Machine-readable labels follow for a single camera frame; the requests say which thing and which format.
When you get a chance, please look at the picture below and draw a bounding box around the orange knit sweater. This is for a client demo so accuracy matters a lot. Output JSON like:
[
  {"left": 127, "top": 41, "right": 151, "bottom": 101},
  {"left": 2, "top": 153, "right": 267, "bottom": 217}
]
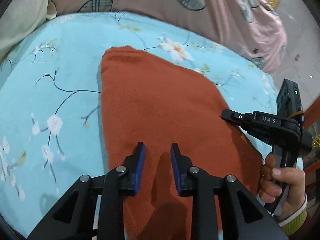
[{"left": 101, "top": 47, "right": 262, "bottom": 239}]

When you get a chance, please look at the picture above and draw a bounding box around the person's right hand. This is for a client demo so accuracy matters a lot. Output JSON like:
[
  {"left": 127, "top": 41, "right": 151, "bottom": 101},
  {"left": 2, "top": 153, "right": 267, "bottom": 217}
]
[{"left": 258, "top": 152, "right": 305, "bottom": 221}]

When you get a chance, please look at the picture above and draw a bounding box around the yellow-green sleeve cuff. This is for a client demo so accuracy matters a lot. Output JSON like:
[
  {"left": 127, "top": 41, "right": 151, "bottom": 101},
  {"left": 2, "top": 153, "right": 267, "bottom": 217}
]
[{"left": 278, "top": 194, "right": 308, "bottom": 237}]

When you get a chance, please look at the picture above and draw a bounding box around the light blue floral bedsheet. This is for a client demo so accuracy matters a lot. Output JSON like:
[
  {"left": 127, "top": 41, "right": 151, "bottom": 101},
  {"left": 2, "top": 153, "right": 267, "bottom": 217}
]
[{"left": 1, "top": 12, "right": 279, "bottom": 236}]

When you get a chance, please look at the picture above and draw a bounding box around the pink quilt with plaid hearts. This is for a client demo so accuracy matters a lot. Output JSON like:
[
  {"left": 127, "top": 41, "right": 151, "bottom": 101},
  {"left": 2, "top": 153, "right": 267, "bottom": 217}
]
[{"left": 51, "top": 0, "right": 287, "bottom": 74}]

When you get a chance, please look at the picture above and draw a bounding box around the pale yellow pillow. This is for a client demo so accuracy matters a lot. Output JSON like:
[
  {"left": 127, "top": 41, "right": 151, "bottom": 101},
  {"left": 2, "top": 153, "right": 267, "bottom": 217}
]
[{"left": 1, "top": 0, "right": 57, "bottom": 61}]

